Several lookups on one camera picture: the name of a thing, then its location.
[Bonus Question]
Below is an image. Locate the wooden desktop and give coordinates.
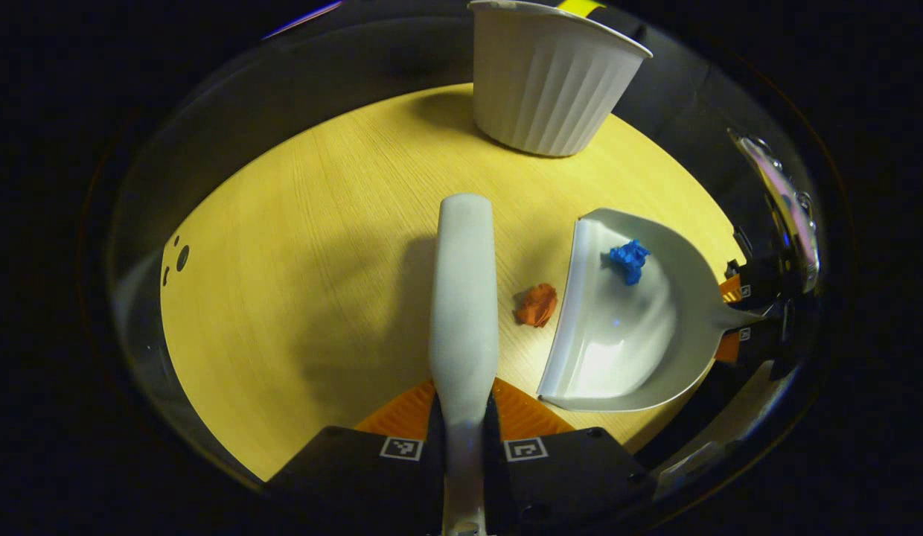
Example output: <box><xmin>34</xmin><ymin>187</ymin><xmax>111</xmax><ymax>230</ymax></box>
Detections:
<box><xmin>160</xmin><ymin>82</ymin><xmax>749</xmax><ymax>482</ymax></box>

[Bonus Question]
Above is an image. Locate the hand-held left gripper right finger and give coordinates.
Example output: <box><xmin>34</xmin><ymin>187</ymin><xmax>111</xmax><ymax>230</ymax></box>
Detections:
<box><xmin>484</xmin><ymin>378</ymin><xmax>656</xmax><ymax>536</ymax></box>

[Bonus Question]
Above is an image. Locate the small grey broom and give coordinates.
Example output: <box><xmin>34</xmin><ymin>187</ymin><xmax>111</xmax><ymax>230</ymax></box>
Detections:
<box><xmin>428</xmin><ymin>194</ymin><xmax>499</xmax><ymax>536</ymax></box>

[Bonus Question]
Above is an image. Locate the white ribbed garbage bin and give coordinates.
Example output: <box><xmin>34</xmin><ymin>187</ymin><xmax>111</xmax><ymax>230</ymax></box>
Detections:
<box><xmin>467</xmin><ymin>0</ymin><xmax>654</xmax><ymax>158</ymax></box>

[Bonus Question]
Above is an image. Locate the blue paper trash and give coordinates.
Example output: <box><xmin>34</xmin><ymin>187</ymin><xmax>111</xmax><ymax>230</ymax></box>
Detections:
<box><xmin>609</xmin><ymin>239</ymin><xmax>651</xmax><ymax>287</ymax></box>

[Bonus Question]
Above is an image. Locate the orange paper trash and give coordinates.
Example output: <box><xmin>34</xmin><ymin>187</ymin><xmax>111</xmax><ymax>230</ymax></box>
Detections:
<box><xmin>514</xmin><ymin>283</ymin><xmax>558</xmax><ymax>329</ymax></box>

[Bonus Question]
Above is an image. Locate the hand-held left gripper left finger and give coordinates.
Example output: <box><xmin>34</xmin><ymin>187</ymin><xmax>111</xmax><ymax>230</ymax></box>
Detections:
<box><xmin>264</xmin><ymin>380</ymin><xmax>444</xmax><ymax>536</ymax></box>

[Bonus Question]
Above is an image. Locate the grey plastic dustpan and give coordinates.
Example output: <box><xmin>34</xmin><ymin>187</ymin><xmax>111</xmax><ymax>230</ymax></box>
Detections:
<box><xmin>536</xmin><ymin>208</ymin><xmax>764</xmax><ymax>413</ymax></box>

